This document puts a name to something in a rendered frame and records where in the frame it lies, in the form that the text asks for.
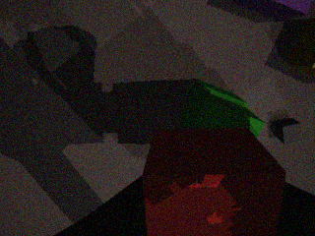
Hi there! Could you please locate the purple block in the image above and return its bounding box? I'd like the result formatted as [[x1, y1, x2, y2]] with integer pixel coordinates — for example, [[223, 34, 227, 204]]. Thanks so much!
[[232, 0, 312, 21]]

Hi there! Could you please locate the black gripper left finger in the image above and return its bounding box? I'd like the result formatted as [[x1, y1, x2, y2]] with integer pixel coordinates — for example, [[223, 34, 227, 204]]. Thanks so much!
[[55, 176, 147, 236]]

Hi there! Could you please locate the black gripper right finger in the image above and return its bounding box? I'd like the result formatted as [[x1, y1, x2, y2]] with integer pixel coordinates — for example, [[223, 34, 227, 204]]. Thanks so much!
[[276, 181, 315, 236]]

